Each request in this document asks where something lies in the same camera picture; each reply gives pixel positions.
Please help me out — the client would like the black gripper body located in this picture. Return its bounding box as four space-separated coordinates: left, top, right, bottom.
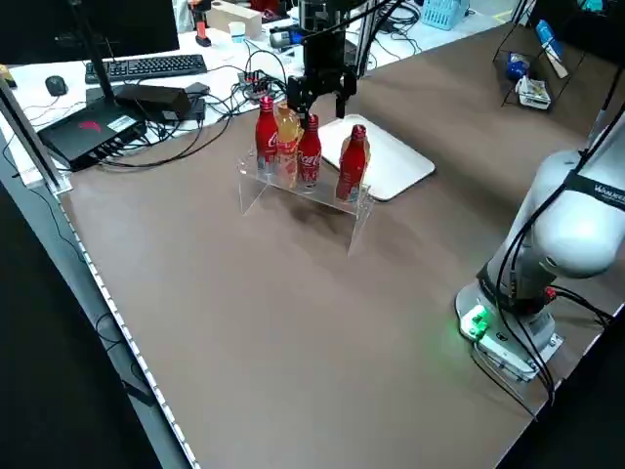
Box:
302 29 349 78

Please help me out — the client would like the red cola bottle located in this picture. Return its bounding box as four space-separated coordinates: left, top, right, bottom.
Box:
335 124 368 202
297 114 322 191
256 96 279 176

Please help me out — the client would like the white rectangular tray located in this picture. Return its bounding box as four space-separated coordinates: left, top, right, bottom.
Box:
312 113 437 202

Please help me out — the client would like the clear acrylic shelf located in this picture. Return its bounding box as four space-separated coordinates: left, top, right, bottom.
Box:
236 146 376 258

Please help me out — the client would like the usb hub with red plugs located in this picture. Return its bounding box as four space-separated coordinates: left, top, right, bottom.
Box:
237 67 274 102

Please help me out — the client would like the cardboard box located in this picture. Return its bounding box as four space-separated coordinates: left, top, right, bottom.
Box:
207 0 265 40

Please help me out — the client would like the light blue plastic basket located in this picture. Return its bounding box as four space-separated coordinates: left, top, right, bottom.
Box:
422 0 473 31

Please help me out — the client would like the red handheld tool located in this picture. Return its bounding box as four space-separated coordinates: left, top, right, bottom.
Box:
187 0 214 49

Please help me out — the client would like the black power brick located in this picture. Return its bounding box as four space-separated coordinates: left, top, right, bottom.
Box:
114 83 192 123

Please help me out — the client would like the black keyboard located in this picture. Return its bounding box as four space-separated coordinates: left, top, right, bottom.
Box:
84 53 209 85

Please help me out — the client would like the blue cookie bag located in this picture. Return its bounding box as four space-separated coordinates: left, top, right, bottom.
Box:
505 51 532 82

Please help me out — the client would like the white snack box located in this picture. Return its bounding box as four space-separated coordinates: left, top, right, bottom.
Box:
517 75 554 111

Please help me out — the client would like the black stand pole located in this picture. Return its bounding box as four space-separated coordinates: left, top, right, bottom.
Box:
67 0 118 107

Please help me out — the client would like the black box with red logo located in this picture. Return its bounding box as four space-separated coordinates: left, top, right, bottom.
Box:
37 95 148 171

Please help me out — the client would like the black monitor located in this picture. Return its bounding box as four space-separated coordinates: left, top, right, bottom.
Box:
0 0 181 65

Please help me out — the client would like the aluminium camera post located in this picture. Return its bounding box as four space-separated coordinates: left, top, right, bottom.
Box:
355 0 380 77

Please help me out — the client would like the black desk cable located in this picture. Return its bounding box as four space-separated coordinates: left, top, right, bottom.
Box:
95 97 233 172

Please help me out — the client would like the black wire basket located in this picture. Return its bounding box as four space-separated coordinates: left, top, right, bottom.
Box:
491 0 587 114

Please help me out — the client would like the aluminium frame profile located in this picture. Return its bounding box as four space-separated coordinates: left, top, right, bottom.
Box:
0 72 74 196

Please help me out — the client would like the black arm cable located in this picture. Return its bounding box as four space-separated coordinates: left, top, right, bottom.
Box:
490 146 614 409

